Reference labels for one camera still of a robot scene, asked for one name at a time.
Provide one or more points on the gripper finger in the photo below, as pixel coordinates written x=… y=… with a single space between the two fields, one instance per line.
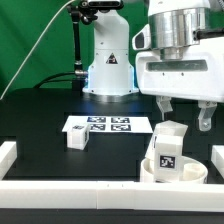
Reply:
x=207 y=109
x=164 y=105

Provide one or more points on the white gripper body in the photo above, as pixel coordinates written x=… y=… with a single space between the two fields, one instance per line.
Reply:
x=199 y=76

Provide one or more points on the white round stool seat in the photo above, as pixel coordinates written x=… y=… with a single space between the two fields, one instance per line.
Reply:
x=193 y=171

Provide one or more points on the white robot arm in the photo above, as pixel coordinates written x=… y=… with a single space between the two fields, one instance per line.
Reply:
x=175 y=55

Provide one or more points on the paper sheet with markers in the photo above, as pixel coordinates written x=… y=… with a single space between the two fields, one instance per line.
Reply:
x=110 y=124

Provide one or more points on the white right barrier wall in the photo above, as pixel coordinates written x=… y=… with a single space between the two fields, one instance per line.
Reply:
x=217 y=158

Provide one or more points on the white barrier wall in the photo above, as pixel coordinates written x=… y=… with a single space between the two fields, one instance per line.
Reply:
x=8 y=155
x=111 y=195
x=217 y=158

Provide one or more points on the black camera on mount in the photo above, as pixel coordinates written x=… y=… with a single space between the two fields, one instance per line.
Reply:
x=102 y=4

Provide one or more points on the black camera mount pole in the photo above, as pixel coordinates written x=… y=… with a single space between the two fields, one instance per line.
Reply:
x=80 y=75

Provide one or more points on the white front barrier wall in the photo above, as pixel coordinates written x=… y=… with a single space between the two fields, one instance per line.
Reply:
x=111 y=195

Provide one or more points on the white left barrier wall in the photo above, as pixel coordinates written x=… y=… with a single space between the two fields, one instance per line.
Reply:
x=8 y=155

